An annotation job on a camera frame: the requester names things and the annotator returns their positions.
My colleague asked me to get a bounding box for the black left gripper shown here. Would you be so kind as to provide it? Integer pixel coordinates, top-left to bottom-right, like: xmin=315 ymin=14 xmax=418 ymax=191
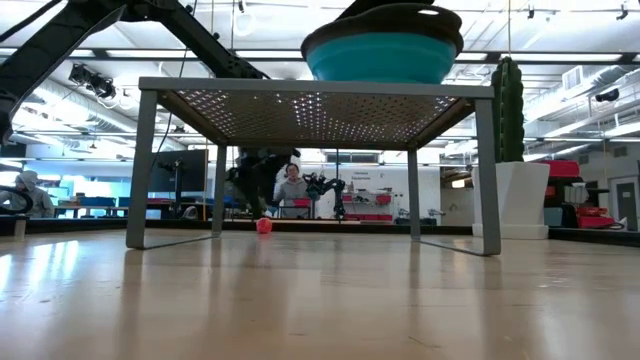
xmin=233 ymin=146 xmax=301 ymax=219

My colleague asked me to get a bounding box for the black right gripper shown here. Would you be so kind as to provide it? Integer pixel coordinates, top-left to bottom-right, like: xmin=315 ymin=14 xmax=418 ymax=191
xmin=339 ymin=0 xmax=427 ymax=20

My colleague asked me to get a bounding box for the blue collapsible bowl grey rim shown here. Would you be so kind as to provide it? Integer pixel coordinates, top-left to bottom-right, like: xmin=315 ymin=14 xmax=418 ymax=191
xmin=300 ymin=2 xmax=465 ymax=85

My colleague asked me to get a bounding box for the grey perforated metal stand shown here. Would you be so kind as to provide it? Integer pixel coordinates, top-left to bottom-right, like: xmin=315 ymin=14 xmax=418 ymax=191
xmin=125 ymin=76 xmax=502 ymax=257

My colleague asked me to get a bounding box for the person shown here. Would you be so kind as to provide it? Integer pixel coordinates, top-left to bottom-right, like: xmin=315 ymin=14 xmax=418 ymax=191
xmin=0 ymin=170 xmax=55 ymax=219
xmin=272 ymin=162 xmax=314 ymax=220

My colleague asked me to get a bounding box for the black background monitor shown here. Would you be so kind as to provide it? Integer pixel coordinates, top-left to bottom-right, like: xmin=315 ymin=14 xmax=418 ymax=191
xmin=148 ymin=149 xmax=209 ymax=194

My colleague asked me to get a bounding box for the black ceiling-mounted device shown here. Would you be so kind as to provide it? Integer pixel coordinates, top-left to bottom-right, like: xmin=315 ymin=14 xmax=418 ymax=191
xmin=68 ymin=62 xmax=117 ymax=100

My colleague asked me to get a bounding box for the white angular planter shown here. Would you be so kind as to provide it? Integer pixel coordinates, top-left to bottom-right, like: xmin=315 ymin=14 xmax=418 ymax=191
xmin=471 ymin=160 xmax=551 ymax=240

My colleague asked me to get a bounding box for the red background storage bin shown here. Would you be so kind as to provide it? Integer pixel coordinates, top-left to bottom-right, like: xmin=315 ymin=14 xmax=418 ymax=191
xmin=543 ymin=159 xmax=581 ymax=179

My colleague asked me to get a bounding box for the white background container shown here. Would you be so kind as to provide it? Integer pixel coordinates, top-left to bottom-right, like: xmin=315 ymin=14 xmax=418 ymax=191
xmin=563 ymin=182 xmax=590 ymax=205

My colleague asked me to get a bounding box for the red low background equipment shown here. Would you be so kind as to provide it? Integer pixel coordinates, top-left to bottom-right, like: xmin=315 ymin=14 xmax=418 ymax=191
xmin=576 ymin=207 xmax=617 ymax=230

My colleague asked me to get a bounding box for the grey background door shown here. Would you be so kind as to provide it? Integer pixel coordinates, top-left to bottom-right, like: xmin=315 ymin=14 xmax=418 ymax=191
xmin=614 ymin=175 xmax=640 ymax=232

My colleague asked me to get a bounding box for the black aluminium table frame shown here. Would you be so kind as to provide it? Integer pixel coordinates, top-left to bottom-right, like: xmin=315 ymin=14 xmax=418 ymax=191
xmin=0 ymin=217 xmax=640 ymax=247

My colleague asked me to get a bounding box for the yellow hanging cord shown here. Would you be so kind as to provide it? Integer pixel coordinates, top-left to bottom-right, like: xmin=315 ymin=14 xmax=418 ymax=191
xmin=202 ymin=0 xmax=215 ymax=222

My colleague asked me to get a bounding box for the black hanging cable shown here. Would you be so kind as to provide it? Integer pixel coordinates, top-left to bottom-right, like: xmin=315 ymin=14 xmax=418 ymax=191
xmin=149 ymin=0 xmax=196 ymax=171

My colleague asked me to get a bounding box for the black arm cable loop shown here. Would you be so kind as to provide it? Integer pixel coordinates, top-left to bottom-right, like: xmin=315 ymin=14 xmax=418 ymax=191
xmin=0 ymin=184 xmax=34 ymax=216

